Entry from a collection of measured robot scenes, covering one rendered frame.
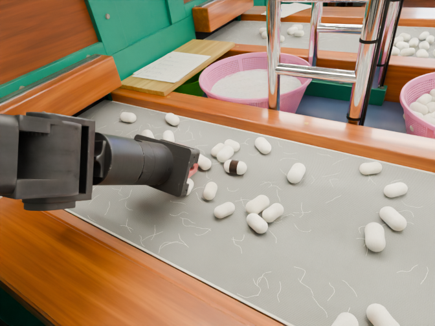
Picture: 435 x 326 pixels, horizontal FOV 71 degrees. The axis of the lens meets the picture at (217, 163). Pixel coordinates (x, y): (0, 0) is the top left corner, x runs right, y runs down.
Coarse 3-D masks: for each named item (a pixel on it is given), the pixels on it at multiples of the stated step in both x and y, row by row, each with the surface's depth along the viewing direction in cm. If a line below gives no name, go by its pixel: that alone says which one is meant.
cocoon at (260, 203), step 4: (260, 196) 42; (264, 196) 42; (252, 200) 42; (256, 200) 42; (260, 200) 42; (264, 200) 42; (268, 200) 42; (248, 204) 42; (252, 204) 41; (256, 204) 41; (260, 204) 42; (264, 204) 42; (268, 204) 42; (248, 208) 42; (252, 208) 41; (256, 208) 41; (260, 208) 42; (264, 208) 42; (248, 212) 42; (252, 212) 41; (256, 212) 41
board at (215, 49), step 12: (180, 48) 91; (192, 48) 89; (204, 48) 88; (216, 48) 87; (228, 48) 87; (192, 72) 76; (132, 84) 74; (144, 84) 73; (156, 84) 72; (168, 84) 71; (180, 84) 73
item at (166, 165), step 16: (144, 144) 37; (160, 144) 40; (144, 160) 36; (160, 160) 38; (176, 160) 40; (192, 160) 40; (144, 176) 36; (160, 176) 39; (176, 176) 40; (176, 192) 40
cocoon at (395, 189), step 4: (392, 184) 42; (396, 184) 42; (400, 184) 41; (404, 184) 41; (388, 188) 41; (392, 188) 41; (396, 188) 41; (400, 188) 41; (404, 188) 41; (384, 192) 42; (388, 192) 41; (392, 192) 41; (396, 192) 41; (400, 192) 41; (404, 192) 41; (388, 196) 42; (392, 196) 41; (396, 196) 42
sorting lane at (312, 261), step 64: (128, 128) 65; (192, 128) 62; (128, 192) 49; (192, 192) 48; (256, 192) 46; (320, 192) 44; (192, 256) 39; (256, 256) 38; (320, 256) 36; (384, 256) 36; (320, 320) 31
